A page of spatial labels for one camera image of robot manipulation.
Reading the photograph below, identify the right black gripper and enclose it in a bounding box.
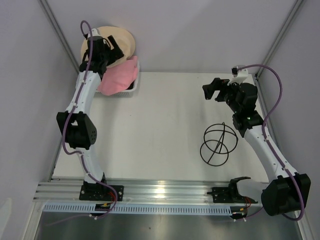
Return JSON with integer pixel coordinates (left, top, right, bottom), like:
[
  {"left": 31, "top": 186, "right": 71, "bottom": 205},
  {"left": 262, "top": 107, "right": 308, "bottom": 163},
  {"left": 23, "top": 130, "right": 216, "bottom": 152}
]
[{"left": 202, "top": 77, "right": 243, "bottom": 114}]

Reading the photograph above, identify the beige bucket hat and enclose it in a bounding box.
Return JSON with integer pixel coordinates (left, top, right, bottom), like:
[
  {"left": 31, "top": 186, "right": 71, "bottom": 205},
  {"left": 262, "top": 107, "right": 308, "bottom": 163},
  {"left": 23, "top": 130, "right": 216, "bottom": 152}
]
[{"left": 96, "top": 26, "right": 136, "bottom": 68}]

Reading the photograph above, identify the pink bucket hat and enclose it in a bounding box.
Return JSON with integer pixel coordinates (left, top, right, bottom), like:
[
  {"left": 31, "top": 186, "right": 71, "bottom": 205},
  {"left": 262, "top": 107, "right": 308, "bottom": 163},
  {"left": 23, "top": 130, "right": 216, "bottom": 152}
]
[{"left": 96, "top": 55, "right": 139, "bottom": 96}]

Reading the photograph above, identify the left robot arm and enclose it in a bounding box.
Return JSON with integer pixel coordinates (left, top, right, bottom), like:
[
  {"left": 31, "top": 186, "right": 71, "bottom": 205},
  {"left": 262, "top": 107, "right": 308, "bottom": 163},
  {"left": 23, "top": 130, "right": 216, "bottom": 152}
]
[{"left": 56, "top": 34, "right": 124, "bottom": 201}]

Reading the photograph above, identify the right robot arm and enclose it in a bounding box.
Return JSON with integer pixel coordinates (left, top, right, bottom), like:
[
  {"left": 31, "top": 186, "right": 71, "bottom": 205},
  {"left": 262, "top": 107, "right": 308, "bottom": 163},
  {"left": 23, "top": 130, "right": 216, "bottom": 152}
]
[{"left": 202, "top": 78, "right": 311, "bottom": 221}]

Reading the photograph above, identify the white plastic basket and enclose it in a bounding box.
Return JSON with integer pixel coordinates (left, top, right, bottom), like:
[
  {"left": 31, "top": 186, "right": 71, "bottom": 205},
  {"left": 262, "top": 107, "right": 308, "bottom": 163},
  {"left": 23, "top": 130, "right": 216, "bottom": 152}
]
[{"left": 107, "top": 61, "right": 140, "bottom": 98}]

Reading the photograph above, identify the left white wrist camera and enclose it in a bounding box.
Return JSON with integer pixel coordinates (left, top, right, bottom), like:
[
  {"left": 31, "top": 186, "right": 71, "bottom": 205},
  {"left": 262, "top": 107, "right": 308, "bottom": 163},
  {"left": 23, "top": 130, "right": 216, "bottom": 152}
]
[{"left": 84, "top": 28, "right": 101, "bottom": 39}]

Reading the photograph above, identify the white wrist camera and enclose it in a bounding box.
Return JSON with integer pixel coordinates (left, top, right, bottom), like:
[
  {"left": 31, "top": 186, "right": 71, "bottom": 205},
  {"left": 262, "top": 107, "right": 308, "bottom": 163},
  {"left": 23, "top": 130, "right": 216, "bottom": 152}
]
[
  {"left": 84, "top": 28, "right": 101, "bottom": 39},
  {"left": 228, "top": 66, "right": 249, "bottom": 85}
]

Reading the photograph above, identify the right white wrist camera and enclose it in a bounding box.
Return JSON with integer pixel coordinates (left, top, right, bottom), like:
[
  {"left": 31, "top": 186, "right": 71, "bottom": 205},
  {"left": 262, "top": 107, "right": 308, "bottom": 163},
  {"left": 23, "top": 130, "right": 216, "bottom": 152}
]
[{"left": 228, "top": 66, "right": 249, "bottom": 85}]

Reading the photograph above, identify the black wire hat stand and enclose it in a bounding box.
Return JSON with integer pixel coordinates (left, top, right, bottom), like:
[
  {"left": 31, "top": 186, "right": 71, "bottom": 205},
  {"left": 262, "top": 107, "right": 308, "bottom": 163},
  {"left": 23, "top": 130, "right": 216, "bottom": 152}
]
[{"left": 199, "top": 122, "right": 239, "bottom": 167}]

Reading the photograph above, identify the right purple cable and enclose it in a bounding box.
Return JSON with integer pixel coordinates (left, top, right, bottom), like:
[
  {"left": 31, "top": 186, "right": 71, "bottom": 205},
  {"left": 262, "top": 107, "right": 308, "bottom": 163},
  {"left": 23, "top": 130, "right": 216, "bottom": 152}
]
[{"left": 234, "top": 64, "right": 306, "bottom": 222}]

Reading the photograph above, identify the purple cable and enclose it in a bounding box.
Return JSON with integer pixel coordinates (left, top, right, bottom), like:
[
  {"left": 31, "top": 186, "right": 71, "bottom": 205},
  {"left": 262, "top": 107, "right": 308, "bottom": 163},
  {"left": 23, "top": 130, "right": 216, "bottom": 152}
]
[
  {"left": 234, "top": 64, "right": 306, "bottom": 222},
  {"left": 62, "top": 20, "right": 118, "bottom": 221}
]

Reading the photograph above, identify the left aluminium corner post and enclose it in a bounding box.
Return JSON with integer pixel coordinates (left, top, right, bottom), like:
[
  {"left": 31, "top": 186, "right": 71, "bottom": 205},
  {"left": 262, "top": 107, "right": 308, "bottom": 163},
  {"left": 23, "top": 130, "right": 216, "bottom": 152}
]
[{"left": 37, "top": 0, "right": 79, "bottom": 73}]

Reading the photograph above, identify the aluminium corner post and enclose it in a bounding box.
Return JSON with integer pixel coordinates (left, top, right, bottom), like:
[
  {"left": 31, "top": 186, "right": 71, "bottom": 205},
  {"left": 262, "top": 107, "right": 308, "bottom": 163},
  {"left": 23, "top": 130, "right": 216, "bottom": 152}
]
[
  {"left": 37, "top": 0, "right": 79, "bottom": 73},
  {"left": 261, "top": 0, "right": 307, "bottom": 66}
]

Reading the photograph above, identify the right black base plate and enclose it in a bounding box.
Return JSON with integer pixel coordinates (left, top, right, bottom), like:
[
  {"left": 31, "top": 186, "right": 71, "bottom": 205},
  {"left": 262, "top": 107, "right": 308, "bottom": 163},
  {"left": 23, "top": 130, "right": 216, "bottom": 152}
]
[{"left": 206, "top": 176, "right": 258, "bottom": 204}]

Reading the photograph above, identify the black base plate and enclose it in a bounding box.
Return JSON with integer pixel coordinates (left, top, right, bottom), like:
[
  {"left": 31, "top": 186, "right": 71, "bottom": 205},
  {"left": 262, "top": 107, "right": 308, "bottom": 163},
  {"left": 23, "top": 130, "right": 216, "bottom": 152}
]
[
  {"left": 79, "top": 181, "right": 125, "bottom": 202},
  {"left": 206, "top": 176, "right": 258, "bottom": 204}
]

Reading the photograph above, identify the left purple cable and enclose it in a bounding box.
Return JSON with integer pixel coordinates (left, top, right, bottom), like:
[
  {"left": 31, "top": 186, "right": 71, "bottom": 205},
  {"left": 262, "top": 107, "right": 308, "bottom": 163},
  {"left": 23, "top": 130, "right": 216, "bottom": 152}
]
[{"left": 62, "top": 20, "right": 118, "bottom": 221}]

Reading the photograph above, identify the right aluminium corner post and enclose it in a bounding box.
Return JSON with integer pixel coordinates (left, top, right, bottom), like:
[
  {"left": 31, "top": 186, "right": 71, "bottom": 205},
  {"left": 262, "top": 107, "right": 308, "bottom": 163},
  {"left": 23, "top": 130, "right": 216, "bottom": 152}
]
[{"left": 261, "top": 0, "right": 307, "bottom": 66}]

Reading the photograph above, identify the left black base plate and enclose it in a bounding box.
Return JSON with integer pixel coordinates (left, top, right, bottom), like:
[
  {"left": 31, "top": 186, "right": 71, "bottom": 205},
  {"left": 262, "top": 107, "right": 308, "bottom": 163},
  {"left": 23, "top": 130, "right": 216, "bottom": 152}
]
[{"left": 79, "top": 181, "right": 125, "bottom": 202}]

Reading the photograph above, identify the white slotted cable duct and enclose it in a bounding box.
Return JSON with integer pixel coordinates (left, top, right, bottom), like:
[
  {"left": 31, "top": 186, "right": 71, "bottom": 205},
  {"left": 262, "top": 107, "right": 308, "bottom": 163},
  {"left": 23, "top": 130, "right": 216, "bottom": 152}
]
[{"left": 43, "top": 202, "right": 232, "bottom": 216}]

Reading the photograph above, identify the aluminium mounting rail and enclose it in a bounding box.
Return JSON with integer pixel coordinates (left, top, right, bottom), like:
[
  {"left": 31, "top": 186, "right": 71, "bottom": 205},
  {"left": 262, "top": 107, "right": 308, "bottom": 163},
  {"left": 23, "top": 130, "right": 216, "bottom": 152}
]
[{"left": 32, "top": 177, "right": 271, "bottom": 202}]

